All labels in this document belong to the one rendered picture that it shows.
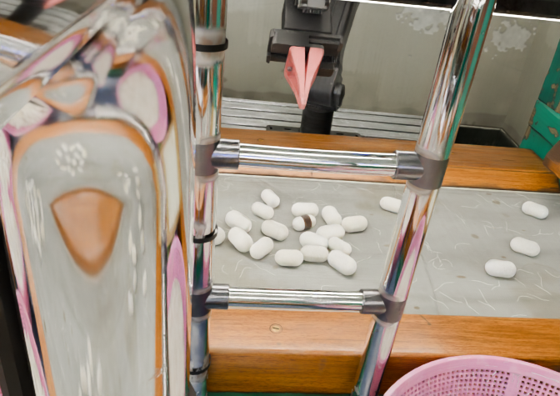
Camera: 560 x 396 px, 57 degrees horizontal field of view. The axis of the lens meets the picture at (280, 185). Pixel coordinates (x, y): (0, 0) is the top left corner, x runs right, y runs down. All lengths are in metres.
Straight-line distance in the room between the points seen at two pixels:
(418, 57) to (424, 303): 2.24
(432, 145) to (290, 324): 0.23
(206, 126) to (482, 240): 0.49
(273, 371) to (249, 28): 2.26
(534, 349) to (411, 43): 2.28
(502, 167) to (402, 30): 1.86
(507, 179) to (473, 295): 0.30
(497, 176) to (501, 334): 0.38
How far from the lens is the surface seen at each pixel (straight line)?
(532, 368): 0.53
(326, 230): 0.63
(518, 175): 0.90
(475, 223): 0.76
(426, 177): 0.35
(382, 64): 2.72
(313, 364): 0.48
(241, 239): 0.59
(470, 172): 0.86
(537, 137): 1.00
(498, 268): 0.66
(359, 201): 0.74
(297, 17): 0.75
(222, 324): 0.49
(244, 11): 2.61
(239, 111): 1.18
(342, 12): 1.03
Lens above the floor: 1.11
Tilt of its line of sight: 30 degrees down
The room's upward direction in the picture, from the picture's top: 7 degrees clockwise
